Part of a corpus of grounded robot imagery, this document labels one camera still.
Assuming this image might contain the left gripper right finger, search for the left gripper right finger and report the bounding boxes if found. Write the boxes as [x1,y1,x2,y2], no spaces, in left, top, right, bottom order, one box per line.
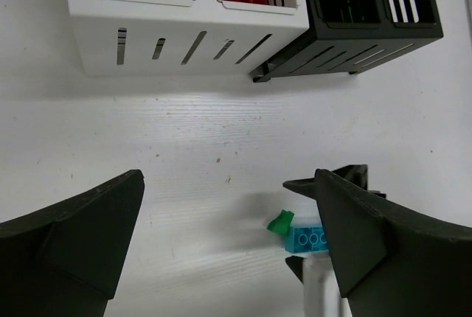
[313,168,472,317]

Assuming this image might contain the small green lego piece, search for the small green lego piece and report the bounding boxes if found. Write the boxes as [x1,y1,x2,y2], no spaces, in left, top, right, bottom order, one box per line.
[267,209,294,237]

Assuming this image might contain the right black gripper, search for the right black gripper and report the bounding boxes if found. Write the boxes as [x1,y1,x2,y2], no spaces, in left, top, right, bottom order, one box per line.
[283,165,386,284]

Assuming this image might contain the black double container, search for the black double container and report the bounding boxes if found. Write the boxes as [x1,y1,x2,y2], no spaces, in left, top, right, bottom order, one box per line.
[251,0,443,83]

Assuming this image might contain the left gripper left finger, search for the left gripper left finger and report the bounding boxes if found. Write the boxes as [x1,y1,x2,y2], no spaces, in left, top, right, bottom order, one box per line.
[1,170,144,316]

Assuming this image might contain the white double container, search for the white double container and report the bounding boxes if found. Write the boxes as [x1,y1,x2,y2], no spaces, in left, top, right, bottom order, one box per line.
[68,0,309,77]

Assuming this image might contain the cyan lego brick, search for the cyan lego brick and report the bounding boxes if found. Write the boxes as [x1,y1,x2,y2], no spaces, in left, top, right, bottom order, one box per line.
[284,224,329,254]

